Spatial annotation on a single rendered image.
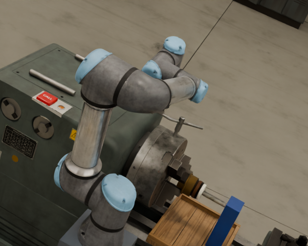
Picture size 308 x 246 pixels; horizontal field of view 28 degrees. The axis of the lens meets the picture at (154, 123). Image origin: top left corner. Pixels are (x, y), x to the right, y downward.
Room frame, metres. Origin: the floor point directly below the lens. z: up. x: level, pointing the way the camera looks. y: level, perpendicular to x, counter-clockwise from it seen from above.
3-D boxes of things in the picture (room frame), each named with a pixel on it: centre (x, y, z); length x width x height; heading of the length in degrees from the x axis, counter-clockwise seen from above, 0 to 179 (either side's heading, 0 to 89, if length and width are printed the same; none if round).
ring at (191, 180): (2.02, -0.23, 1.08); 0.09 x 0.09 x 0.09; 77
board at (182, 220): (2.00, -0.33, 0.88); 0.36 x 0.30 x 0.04; 167
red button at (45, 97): (1.93, 0.40, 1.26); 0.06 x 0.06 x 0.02; 77
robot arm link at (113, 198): (1.51, 0.03, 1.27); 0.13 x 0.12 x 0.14; 73
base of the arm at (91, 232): (1.51, 0.02, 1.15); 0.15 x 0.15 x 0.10
